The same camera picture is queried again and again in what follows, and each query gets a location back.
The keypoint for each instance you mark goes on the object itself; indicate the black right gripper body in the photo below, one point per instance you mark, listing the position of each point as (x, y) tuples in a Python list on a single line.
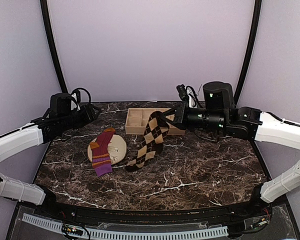
[(181, 119)]

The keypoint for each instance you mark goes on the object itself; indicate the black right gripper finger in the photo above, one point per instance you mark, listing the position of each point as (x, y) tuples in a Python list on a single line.
[(168, 123), (169, 112)]

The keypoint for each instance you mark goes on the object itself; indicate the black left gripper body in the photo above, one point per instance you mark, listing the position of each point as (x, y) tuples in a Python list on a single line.
[(69, 122)]

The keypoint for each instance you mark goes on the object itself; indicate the brown beige argyle sock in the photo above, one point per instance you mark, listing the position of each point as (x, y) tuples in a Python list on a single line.
[(152, 144)]

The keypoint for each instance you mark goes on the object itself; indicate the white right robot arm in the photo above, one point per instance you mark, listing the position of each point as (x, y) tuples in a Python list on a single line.
[(222, 116)]

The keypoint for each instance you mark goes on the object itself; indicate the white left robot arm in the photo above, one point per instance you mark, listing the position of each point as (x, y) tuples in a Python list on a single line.
[(37, 132)]

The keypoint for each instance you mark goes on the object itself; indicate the wooden compartment tray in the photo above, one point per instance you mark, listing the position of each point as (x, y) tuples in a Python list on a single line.
[(137, 119)]

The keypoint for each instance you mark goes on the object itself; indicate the round beige plate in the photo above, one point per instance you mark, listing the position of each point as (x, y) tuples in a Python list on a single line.
[(117, 149)]

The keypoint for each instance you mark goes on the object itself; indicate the purple maroon striped sock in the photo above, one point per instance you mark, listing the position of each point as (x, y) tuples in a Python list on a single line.
[(101, 161)]

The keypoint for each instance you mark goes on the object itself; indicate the black front rail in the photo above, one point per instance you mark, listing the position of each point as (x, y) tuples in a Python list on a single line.
[(91, 216)]

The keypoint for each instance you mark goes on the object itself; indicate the white slotted cable duct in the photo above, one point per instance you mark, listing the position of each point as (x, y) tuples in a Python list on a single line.
[(115, 231)]

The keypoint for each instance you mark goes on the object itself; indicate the black left frame post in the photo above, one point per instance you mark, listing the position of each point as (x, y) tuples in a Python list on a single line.
[(52, 45)]

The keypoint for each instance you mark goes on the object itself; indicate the black frame post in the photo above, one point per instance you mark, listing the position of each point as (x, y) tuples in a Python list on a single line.
[(249, 49), (52, 45)]

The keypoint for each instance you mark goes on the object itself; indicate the black right frame post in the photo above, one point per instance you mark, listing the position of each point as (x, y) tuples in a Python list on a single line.
[(249, 49)]

